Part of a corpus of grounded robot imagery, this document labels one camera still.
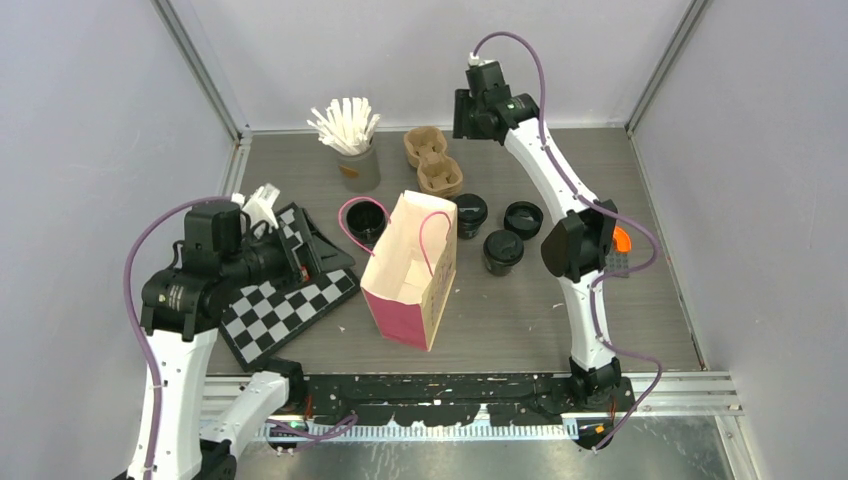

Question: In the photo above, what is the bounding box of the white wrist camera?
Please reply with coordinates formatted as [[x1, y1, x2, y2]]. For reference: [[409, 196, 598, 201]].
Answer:
[[230, 183, 280, 230], [467, 52, 497, 68]]

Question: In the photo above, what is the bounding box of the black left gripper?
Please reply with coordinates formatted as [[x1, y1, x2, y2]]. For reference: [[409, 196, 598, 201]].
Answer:
[[224, 205, 355, 293]]

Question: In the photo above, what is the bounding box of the grey straw holder cup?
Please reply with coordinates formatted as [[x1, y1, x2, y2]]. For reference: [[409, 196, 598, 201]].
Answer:
[[336, 143, 381, 193]]

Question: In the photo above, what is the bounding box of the paper bag with pink handles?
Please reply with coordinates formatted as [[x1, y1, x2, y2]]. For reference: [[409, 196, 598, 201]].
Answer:
[[337, 190, 458, 351]]

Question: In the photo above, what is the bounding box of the orange small object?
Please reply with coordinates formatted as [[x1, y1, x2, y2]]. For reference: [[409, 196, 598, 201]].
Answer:
[[613, 226, 633, 254]]

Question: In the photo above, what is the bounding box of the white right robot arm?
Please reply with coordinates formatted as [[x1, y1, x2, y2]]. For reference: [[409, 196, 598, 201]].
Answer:
[[453, 61, 622, 411]]

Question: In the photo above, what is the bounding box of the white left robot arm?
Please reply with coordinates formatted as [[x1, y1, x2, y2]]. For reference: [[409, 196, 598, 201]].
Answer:
[[124, 197, 359, 479]]

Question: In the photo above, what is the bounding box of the black white chessboard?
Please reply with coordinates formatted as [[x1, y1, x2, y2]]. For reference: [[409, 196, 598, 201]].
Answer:
[[218, 201, 364, 373]]

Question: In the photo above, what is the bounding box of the black coffee lid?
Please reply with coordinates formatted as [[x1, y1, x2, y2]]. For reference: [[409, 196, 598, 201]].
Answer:
[[453, 193, 488, 225], [483, 229, 525, 266]]

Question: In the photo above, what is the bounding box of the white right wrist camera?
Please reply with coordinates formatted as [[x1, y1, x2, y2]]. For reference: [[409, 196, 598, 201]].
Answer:
[[467, 52, 497, 68]]

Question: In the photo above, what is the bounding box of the white paper straws bundle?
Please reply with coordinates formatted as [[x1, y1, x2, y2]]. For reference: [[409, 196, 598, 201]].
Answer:
[[307, 97, 381, 156]]

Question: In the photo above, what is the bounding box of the brown cardboard cup carrier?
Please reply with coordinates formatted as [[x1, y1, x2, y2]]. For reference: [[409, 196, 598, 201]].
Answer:
[[403, 126, 464, 199]]

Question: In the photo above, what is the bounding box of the single black coffee cup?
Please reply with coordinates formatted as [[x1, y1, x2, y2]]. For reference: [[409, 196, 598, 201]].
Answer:
[[457, 222, 482, 240]]

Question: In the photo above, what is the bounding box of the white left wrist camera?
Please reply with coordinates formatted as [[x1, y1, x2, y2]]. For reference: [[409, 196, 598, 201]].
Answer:
[[230, 183, 280, 230]]

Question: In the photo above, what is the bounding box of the grey lego baseplate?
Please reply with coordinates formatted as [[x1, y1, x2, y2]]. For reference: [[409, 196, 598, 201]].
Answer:
[[604, 248, 630, 278]]

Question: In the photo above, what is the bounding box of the stack of black cups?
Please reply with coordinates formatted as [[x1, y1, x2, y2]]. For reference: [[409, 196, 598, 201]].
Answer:
[[345, 200, 388, 248]]

